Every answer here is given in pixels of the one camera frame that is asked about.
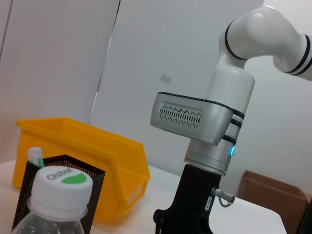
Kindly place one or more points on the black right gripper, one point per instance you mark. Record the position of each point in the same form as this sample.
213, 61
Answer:
187, 207

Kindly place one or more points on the clear green-label water bottle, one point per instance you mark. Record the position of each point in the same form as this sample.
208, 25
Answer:
56, 202

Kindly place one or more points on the mint green utility knife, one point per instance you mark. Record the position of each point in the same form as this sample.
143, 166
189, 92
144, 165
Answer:
36, 157

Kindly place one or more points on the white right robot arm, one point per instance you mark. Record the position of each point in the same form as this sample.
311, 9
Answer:
234, 80

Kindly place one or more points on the black mesh pen holder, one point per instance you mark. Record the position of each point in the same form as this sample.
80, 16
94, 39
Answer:
97, 190

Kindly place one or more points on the silver right wrist connector plug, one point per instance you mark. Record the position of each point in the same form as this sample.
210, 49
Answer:
223, 194

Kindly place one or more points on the brown cardboard box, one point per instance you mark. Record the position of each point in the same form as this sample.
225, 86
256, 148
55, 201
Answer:
270, 195

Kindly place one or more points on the yellow plastic bin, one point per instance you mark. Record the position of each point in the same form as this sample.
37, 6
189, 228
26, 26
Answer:
80, 141

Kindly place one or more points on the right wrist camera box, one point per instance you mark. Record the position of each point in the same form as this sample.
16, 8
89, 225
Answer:
190, 117

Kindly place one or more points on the small white wall sticker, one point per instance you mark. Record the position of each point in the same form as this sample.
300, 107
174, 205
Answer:
165, 79

